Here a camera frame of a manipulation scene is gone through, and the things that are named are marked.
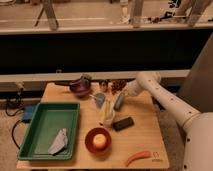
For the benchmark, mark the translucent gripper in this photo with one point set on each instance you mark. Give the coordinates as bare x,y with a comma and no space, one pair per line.
125,93

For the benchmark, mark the purple toy pan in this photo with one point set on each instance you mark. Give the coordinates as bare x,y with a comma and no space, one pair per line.
79,87

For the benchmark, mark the black rectangular block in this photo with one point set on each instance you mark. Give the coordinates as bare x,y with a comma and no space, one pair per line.
122,124

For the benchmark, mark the blue-grey small scoop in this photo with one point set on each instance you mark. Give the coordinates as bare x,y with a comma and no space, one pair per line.
99,99

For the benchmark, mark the grey folded cloth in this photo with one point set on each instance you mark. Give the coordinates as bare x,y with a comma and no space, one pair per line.
60,142

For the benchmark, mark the orange toy carrot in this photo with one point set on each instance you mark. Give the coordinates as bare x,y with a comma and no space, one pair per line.
136,156

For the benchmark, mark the green plastic tray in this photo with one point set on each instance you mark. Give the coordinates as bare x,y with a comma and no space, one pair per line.
47,120

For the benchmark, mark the brown pine cone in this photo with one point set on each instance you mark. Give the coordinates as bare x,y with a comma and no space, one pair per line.
117,85

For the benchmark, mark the red-brown round plate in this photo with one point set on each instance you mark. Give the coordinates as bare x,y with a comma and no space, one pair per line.
89,140

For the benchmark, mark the yellow round fruit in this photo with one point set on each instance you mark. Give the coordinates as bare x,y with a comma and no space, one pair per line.
99,141

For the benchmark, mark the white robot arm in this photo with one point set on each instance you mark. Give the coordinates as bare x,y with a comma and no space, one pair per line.
198,126

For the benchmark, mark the blue box on floor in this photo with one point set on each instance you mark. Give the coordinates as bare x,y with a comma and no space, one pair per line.
28,113

